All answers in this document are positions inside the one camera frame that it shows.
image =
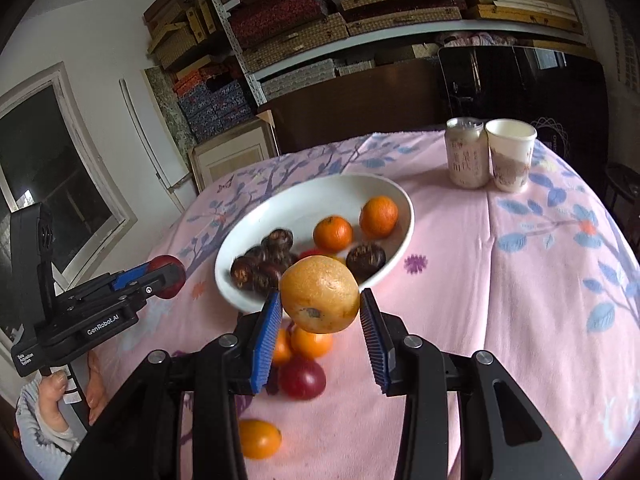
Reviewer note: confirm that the white oval plate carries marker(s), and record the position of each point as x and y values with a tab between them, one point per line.
300	205

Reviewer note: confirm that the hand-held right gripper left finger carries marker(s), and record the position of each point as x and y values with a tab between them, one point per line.
265	345

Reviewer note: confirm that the person's left hand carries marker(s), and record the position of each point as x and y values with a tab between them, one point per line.
52	395

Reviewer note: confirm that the dark wooden chair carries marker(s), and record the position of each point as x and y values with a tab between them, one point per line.
622	185

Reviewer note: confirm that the pink folded cloth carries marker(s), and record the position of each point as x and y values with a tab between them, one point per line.
475	39

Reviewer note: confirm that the green marbled board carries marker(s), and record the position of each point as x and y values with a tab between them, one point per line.
167	105

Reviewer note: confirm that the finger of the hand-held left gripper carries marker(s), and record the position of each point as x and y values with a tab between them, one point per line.
132	275
145	292

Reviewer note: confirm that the stack of yellow wooden boxes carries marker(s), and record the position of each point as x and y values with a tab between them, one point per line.
180	30

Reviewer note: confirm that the beige picture frame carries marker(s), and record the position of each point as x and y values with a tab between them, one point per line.
235	155

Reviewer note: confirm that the white narrow door panel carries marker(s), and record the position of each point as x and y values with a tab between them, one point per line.
150	150

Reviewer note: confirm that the dark purple water chestnut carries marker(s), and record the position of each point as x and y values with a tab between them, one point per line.
366	261
270	279
242	274
277	241
256	253

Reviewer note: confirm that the oval orange kumquat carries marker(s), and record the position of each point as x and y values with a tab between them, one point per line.
258	439

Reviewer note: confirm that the stack of red patterned boxes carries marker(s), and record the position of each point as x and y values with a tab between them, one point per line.
280	15

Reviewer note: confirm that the large yellow orange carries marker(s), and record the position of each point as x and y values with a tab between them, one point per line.
320	292

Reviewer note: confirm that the person's left forearm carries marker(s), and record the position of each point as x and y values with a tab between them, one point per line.
27	425

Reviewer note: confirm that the red plum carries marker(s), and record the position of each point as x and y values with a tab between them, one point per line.
302	377
170	280

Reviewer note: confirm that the white window frame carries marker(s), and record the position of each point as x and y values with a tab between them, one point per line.
65	170

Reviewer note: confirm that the stack of flat wooden cases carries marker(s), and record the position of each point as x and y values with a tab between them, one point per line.
525	10

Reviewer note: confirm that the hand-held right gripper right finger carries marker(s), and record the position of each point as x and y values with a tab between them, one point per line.
376	345

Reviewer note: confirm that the small red cherry tomato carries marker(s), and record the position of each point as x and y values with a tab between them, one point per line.
314	253

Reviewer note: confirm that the metal shelving unit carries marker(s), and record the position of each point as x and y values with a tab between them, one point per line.
240	50

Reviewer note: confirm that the perforated window curtain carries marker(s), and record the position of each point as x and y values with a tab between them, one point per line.
620	50

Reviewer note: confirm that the pale patterned flat box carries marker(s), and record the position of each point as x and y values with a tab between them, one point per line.
300	77

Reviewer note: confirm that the pale drink can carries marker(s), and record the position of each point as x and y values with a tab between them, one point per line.
467	155

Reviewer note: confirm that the stack of blue patterned boxes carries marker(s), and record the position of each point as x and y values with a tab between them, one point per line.
215	105

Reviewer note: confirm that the dark brown wooden board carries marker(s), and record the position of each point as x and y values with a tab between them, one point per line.
350	105

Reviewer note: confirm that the black glossy cabinet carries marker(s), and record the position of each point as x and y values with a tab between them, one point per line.
525	85

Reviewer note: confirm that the pink printed tablecloth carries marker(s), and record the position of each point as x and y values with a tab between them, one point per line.
475	285

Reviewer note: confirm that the stack of woven boxes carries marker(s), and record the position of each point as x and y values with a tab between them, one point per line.
395	5

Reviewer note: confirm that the white paper cup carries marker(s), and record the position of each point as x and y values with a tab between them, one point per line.
510	160

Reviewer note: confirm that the small orange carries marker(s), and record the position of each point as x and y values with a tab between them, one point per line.
281	349
312	344
332	233
378	216

